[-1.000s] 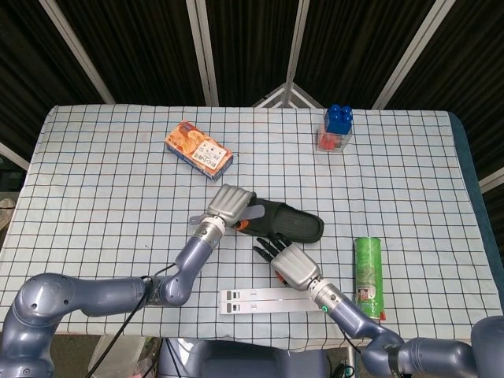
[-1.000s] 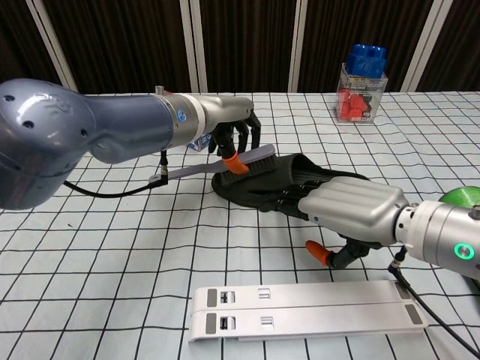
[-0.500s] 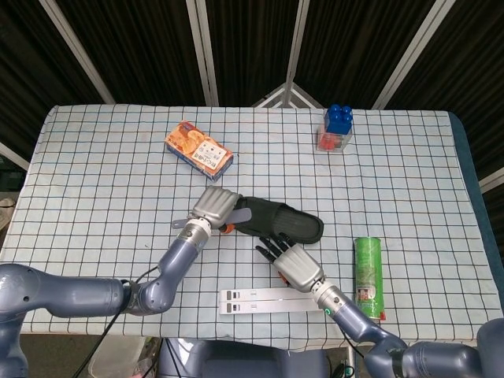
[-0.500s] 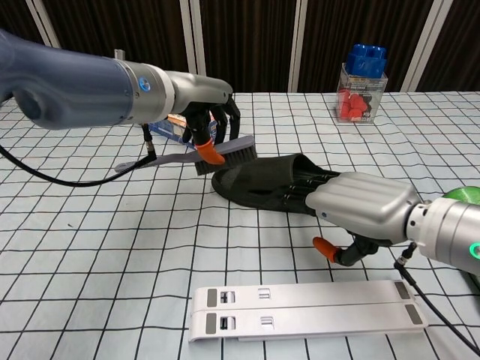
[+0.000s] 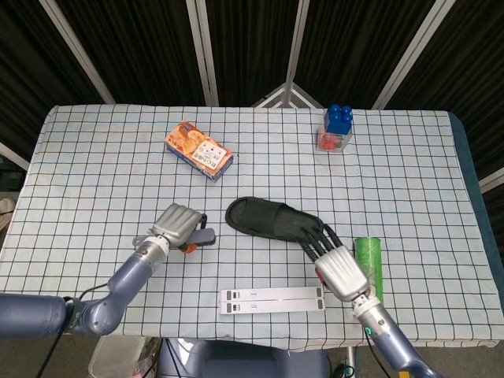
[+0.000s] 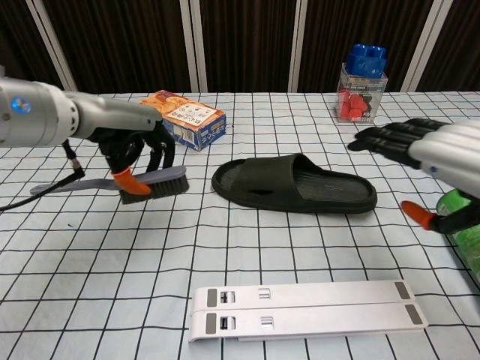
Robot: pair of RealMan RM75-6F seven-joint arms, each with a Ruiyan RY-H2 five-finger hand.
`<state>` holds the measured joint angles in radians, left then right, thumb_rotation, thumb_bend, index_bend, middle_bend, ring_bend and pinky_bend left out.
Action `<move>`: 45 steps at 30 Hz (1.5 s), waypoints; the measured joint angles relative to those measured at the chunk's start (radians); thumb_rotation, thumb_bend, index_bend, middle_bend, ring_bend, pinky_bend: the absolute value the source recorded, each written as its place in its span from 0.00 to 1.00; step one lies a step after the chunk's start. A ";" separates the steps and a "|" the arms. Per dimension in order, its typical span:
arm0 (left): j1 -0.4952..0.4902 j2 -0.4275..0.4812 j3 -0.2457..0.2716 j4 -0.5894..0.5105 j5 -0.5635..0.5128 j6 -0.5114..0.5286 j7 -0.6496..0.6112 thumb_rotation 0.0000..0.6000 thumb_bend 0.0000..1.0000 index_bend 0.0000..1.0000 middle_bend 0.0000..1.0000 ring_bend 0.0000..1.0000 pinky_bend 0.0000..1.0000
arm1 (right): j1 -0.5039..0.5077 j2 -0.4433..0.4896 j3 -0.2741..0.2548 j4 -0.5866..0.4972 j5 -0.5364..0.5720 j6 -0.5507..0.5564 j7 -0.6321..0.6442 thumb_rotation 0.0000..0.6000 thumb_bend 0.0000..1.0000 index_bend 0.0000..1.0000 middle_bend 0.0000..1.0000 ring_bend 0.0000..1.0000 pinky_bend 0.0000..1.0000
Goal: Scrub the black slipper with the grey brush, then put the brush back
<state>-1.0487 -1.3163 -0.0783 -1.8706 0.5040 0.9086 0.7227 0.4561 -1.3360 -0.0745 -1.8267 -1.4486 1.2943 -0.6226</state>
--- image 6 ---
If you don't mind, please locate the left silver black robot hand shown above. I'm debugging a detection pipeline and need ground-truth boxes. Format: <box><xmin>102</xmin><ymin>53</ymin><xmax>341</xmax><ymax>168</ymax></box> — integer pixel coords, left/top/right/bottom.
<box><xmin>61</xmin><ymin>89</ymin><xmax>177</xmax><ymax>196</ymax></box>

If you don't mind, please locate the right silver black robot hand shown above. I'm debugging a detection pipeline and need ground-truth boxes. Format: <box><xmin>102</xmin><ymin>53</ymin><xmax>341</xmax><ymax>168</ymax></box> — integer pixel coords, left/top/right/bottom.
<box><xmin>346</xmin><ymin>118</ymin><xmax>480</xmax><ymax>236</ymax></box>

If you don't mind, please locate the grey scrub brush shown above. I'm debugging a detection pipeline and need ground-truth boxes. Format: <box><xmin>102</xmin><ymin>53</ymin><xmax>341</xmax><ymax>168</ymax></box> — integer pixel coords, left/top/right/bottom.
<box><xmin>28</xmin><ymin>165</ymin><xmax>190</xmax><ymax>206</ymax></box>

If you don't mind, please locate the black rubber slipper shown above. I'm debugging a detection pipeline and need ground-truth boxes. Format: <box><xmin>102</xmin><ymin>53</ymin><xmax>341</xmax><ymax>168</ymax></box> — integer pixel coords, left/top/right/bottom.
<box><xmin>211</xmin><ymin>152</ymin><xmax>378</xmax><ymax>215</ymax></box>

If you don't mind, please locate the orange and blue snack box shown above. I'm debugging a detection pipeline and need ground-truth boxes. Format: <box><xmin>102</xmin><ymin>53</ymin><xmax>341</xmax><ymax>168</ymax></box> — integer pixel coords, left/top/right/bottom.
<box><xmin>138</xmin><ymin>89</ymin><xmax>228</xmax><ymax>152</ymax></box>

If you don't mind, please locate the clear box with red pieces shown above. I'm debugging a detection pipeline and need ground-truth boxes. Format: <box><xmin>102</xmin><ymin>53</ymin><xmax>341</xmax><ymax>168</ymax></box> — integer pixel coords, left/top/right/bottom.
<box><xmin>335</xmin><ymin>62</ymin><xmax>389</xmax><ymax>125</ymax></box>

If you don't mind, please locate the green cylindrical can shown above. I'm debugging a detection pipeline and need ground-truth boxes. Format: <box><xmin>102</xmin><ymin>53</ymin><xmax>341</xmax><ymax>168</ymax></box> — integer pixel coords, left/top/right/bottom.
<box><xmin>436</xmin><ymin>188</ymin><xmax>480</xmax><ymax>290</ymax></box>

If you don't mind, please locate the blue toy building block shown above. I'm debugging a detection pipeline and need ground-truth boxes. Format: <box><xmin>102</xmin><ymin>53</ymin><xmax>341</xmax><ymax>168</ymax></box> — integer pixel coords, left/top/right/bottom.
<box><xmin>345</xmin><ymin>43</ymin><xmax>389</xmax><ymax>80</ymax></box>

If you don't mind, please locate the white black-grid tablecloth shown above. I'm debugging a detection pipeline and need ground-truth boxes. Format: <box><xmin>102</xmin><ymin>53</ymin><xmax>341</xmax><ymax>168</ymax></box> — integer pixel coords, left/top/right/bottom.
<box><xmin>0</xmin><ymin>91</ymin><xmax>480</xmax><ymax>360</ymax></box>

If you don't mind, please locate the white folding laptop stand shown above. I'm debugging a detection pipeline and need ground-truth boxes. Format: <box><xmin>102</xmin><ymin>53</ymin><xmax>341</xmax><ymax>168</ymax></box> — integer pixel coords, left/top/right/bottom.
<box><xmin>188</xmin><ymin>279</ymin><xmax>428</xmax><ymax>344</ymax></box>

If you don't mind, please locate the white screen frame post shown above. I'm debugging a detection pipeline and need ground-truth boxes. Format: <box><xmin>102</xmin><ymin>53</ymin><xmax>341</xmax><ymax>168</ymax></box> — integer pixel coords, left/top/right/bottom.
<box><xmin>178</xmin><ymin>0</ymin><xmax>209</xmax><ymax>94</ymax></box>
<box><xmin>400</xmin><ymin>0</ymin><xmax>446</xmax><ymax>92</ymax></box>
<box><xmin>25</xmin><ymin>0</ymin><xmax>79</xmax><ymax>93</ymax></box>
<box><xmin>288</xmin><ymin>0</ymin><xmax>314</xmax><ymax>93</ymax></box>

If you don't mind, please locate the black cable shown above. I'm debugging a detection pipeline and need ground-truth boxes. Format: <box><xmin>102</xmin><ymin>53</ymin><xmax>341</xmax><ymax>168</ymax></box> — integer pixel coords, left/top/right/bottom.
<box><xmin>0</xmin><ymin>138</ymin><xmax>86</xmax><ymax>211</ymax></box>

